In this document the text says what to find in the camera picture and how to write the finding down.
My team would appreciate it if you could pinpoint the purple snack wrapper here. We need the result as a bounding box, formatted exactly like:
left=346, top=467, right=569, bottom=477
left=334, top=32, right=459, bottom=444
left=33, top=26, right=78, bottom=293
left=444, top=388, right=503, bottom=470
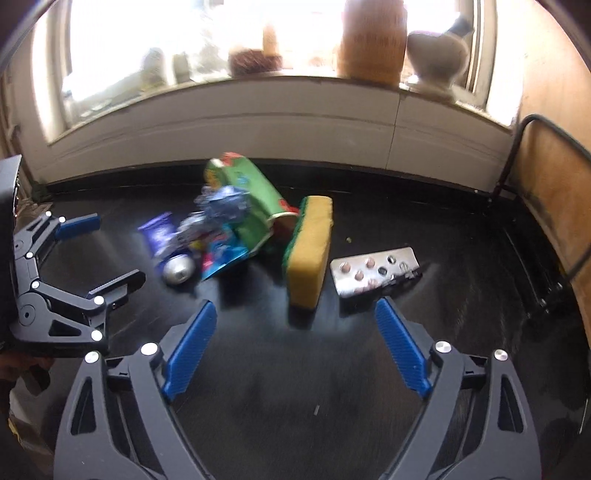
left=139, top=212, right=178, bottom=257

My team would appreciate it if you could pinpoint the tall wicker vase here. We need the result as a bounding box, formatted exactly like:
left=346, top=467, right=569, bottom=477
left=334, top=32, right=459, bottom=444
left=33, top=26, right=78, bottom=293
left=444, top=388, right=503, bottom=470
left=337, top=0, right=408, bottom=86

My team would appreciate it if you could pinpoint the yellow and green sponge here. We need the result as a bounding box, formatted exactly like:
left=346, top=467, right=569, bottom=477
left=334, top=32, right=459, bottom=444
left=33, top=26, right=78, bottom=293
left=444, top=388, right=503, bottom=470
left=283, top=195, right=333, bottom=309

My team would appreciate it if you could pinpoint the blue printed packet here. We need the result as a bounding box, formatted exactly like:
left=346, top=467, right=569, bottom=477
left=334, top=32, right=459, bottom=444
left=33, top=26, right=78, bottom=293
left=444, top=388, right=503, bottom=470
left=201, top=224, right=252, bottom=282

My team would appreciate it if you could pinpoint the black metal frame chair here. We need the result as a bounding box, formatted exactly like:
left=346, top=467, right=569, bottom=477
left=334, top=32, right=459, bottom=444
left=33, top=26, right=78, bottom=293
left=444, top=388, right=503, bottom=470
left=489, top=113, right=591, bottom=324

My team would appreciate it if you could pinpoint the white framed window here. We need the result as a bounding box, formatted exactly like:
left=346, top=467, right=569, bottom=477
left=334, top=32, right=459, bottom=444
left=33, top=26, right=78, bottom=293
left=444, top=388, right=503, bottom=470
left=32, top=0, right=522, bottom=145

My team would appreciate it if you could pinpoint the silver pill blister pack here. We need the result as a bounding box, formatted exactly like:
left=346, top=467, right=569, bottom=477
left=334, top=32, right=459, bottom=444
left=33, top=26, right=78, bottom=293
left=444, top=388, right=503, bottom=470
left=330, top=247, right=423, bottom=298

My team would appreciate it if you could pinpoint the white ceramic vase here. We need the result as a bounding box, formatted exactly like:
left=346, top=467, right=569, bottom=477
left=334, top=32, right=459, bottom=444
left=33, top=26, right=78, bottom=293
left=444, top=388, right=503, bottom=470
left=406, top=21, right=476, bottom=97

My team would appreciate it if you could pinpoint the green paper cup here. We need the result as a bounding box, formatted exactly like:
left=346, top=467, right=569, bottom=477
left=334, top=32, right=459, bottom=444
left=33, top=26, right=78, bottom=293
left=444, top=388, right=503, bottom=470
left=204, top=152, right=301, bottom=256

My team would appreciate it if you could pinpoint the small brown wicker basket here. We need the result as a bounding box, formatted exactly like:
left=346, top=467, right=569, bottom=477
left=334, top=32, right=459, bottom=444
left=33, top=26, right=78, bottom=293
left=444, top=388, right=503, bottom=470
left=228, top=46, right=283, bottom=78

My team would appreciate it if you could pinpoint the clear plastic wrapper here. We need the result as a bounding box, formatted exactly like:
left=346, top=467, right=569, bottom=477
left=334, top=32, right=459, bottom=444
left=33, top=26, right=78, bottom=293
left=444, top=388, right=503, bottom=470
left=194, top=185, right=252, bottom=232

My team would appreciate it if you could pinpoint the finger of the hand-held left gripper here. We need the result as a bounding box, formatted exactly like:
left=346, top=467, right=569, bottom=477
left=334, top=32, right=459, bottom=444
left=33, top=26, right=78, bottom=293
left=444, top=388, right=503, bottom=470
left=9, top=270, right=146, bottom=359
left=14, top=212, right=101, bottom=297

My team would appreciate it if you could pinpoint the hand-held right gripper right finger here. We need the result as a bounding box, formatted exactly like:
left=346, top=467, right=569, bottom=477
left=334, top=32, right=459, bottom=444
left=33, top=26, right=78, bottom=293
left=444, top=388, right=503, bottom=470
left=375, top=298, right=541, bottom=480

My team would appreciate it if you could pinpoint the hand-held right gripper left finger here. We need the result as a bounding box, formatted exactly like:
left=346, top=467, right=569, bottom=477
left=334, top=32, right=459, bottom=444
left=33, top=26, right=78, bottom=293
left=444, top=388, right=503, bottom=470
left=53, top=299, right=218, bottom=480

